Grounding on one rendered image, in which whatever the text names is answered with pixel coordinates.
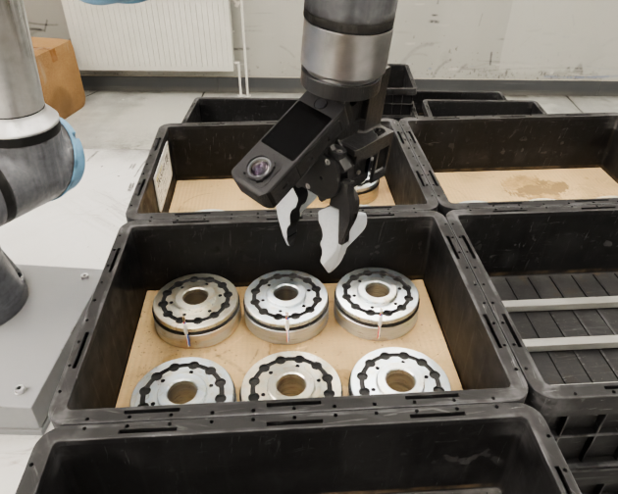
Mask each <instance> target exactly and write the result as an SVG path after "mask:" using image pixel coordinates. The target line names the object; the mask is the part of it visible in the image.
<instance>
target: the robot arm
mask: <svg viewBox="0 0 618 494"><path fill-rule="evenodd" d="M397 3H398V0H304V10H303V16H304V22H303V33H302V45H301V57H300V62H301V64H302V65H301V76H300V82H301V84H302V86H303V87H304V88H305V89H306V90H307V91H306V92H305V93H304V94H303V95H302V96H301V97H300V98H299V99H298V100H297V101H296V102H295V103H294V104H293V105H292V106H291V108H290V109H289V110H288V111H287V112H286V113H285V114H284V115H283V116H282V117H281V118H280V119H279V120H278V121H277V122H276V124H275V125H274V126H273V127H272V128H271V129H270V130H269V131H268V132H267V133H266V134H265V135H264V136H263V137H262V138H261V139H260V140H259V142H258V143H257V144H256V145H255V146H254V147H253V148H252V149H251V150H250V151H249V152H248V153H247V154H246V155H245V156H244V157H243V159H242V160H241V161H240V162H239V163H238V164H237V165H236V166H235V167H234V168H233V169H232V178H233V180H234V181H235V183H236V184H237V186H238V187H239V189H240V191H241V192H243V193H244V194H246V195H247V196H249V197H250V198H251V199H253V200H254V201H256V202H257V203H259V204H260V205H261V206H263V207H265V208H268V209H273V208H275V207H276V206H277V214H278V219H279V222H280V226H281V229H282V232H283V238H284V240H285V242H286V244H287V245H288V246H292V245H293V243H294V240H295V237H296V233H297V232H296V224H297V222H298V221H299V219H300V213H301V212H303V211H304V210H305V209H306V208H307V207H308V206H309V205H310V204H311V203H312V202H313V201H314V200H315V199H316V198H317V196H318V198H319V200H320V201H321V202H323V201H325V200H327V199H331V201H330V205H328V206H327V207H325V208H323V209H322V210H320V211H319V213H318V214H319V223H320V226H321V228H322V231H323V237H322V240H321V248H322V257H321V260H320V262H321V264H322V265H323V267H324V268H325V270H326V271H327V272H332V271H333V270H334V269H335V268H336V267H337V266H338V265H339V264H340V262H341V260H342V258H343V256H344V254H345V251H346V248H347V247H348V246H349V245H350V244H351V243H352V242H353V241H354V240H355V238H356V237H357V236H358V235H359V234H360V233H361V232H362V231H363V230H364V228H365V227H366V224H367V216H366V214H365V213H362V212H359V205H360V200H359V196H358V194H357V192H356V190H355V188H354V187H355V186H357V185H358V184H360V183H362V182H364V181H365V179H367V177H368V172H369V169H372V170H371V175H370V181H369V182H370V183H373V182H375V181H377V180H378V179H380V178H382V177H383V176H385V173H386V165H387V160H388V155H389V151H390V146H391V141H392V138H393V133H394V131H393V130H391V129H388V128H386V127H384V126H382V125H381V119H382V114H383V109H384V103H385V99H386V90H387V85H388V80H389V74H390V69H391V67H390V66H388V65H387V60H388V55H389V50H390V44H391V40H392V35H393V29H394V19H395V14H396V9H397ZM380 131H381V132H383V134H381V135H380V136H377V133H378V132H380ZM375 132H376V133H375ZM384 148H386V152H385V157H384V161H383V166H382V167H381V168H379V169H377V170H376V167H377V162H378V158H379V153H380V150H382V149H384ZM374 155H375V156H374ZM372 156H374V157H372ZM84 169H85V157H84V151H83V147H82V144H81V142H80V139H79V138H76V132H75V130H74V129H73V128H72V126H71V125H70V124H69V123H68V122H66V121H65V120H64V119H62V118H60V117H59V114H58V112H57V111H56V110H55V109H53V108H52V107H50V106H48V105H47V104H45V102H44V98H43V93H42V88H41V83H40V79H39V74H38V69H37V64H36V60H35V55H34V50H33V46H32V41H31V36H30V31H29V27H28V22H27V17H26V8H25V3H24V0H0V226H2V225H4V224H6V223H8V222H11V221H13V220H15V219H17V218H19V217H20V216H22V215H24V214H26V213H28V212H30V211H32V210H34V209H36V208H38V207H40V206H42V205H44V204H46V203H48V202H50V201H54V200H57V199H59V198H60V197H62V196H63V195H65V194H66V193H67V192H68V191H70V190H71V189H73V188H75V187H76V186H77V185H78V184H79V182H80V181H81V179H82V177H83V174H84ZM27 297H28V287H27V284H26V279H25V277H24V275H23V273H22V272H21V270H20V269H19V268H18V267H17V266H16V265H15V264H14V262H13V261H12V260H11V259H10V258H9V257H8V256H7V254H6V253H5V252H4V251H3V250H2V249H1V247H0V325H2V324H4V323H5V322H7V321H9V320H10V319H11V318H13V317H14V316H15V315H16V314H17V313H18V312H19V311H20V310H21V309H22V308H23V306H24V305H25V303H26V300H27Z"/></svg>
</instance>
